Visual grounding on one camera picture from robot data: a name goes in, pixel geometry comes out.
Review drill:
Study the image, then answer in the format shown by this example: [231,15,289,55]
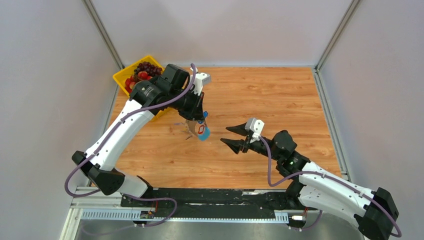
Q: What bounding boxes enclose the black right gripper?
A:
[220,122,281,162]

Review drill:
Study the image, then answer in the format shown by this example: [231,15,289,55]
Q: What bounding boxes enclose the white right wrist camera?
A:
[244,117,265,144]

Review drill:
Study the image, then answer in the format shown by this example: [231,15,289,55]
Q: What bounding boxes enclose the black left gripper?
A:
[168,87,206,122]

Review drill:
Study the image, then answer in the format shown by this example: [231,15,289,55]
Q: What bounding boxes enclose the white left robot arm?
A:
[71,64,211,207]

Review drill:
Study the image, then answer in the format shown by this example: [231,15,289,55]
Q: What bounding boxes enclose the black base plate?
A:
[120,188,305,219]

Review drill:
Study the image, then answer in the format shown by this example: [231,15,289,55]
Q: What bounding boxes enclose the yellow plastic fruit bin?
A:
[112,55,165,111]

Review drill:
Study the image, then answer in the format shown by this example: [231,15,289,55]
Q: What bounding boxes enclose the red key tag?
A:
[197,124,207,135]

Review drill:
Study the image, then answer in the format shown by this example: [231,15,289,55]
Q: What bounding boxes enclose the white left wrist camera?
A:
[190,67,212,96]

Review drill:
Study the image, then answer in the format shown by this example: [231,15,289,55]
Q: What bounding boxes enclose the purple grape bunch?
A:
[134,61,163,77]

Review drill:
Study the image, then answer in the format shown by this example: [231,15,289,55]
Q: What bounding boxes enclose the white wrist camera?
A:
[190,67,212,96]
[244,117,265,144]

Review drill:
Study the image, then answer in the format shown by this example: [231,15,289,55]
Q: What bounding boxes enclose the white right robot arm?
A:
[221,118,403,240]

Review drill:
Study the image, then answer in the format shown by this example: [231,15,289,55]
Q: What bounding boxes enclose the slotted cable duct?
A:
[81,208,290,224]

